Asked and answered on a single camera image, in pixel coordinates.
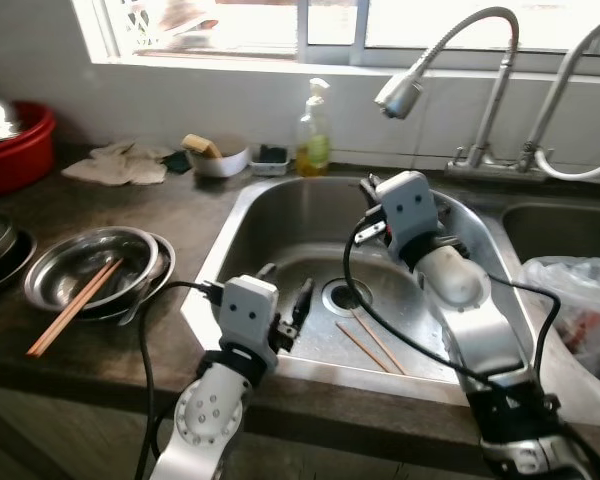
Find red plastic basin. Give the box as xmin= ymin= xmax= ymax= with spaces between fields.
xmin=0 ymin=100 xmax=58 ymax=199

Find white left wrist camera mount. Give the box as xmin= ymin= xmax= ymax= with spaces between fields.
xmin=217 ymin=276 xmax=280 ymax=353

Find green scouring pad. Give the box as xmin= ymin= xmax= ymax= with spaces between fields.
xmin=163 ymin=150 xmax=194 ymax=175

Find gooseneck faucet with sprayer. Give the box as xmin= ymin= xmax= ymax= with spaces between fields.
xmin=373 ymin=6 xmax=522 ymax=173

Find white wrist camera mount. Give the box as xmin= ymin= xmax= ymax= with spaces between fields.
xmin=375 ymin=171 xmax=443 ymax=253
xmin=217 ymin=276 xmax=280 ymax=353

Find yellow sponge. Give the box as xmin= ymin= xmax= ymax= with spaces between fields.
xmin=180 ymin=133 xmax=224 ymax=160

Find wooden chopstick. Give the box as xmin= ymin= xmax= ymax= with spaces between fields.
xmin=335 ymin=321 xmax=393 ymax=375
xmin=351 ymin=314 xmax=408 ymax=377
xmin=26 ymin=258 xmax=121 ymax=358
xmin=32 ymin=258 xmax=124 ymax=356

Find shallow steel plate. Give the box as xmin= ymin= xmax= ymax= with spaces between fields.
xmin=23 ymin=226 xmax=162 ymax=312
xmin=75 ymin=232 xmax=178 ymax=325

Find beige cloth rag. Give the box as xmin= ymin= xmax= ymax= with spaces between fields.
xmin=61 ymin=140 xmax=173 ymax=188

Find white flexible hose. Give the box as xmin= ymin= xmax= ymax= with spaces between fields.
xmin=533 ymin=148 xmax=600 ymax=184

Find small white soap dish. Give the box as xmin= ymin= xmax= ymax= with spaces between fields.
xmin=249 ymin=144 xmax=292 ymax=178

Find white window frame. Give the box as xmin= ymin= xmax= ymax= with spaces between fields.
xmin=70 ymin=0 xmax=600 ymax=73

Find clear plastic bag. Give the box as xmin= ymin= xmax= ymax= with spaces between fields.
xmin=518 ymin=255 xmax=600 ymax=389

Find stainless steel double sink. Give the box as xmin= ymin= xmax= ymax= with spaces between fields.
xmin=180 ymin=173 xmax=600 ymax=429

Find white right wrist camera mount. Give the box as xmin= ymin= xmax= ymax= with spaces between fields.
xmin=375 ymin=171 xmax=443 ymax=253

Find steel gooseneck faucet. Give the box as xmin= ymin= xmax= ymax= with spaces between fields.
xmin=520 ymin=0 xmax=600 ymax=173

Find white bowl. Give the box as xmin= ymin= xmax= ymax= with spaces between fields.
xmin=188 ymin=143 xmax=252 ymax=180

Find yellow dish soap bottle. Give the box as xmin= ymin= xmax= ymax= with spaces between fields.
xmin=295 ymin=78 xmax=334 ymax=179

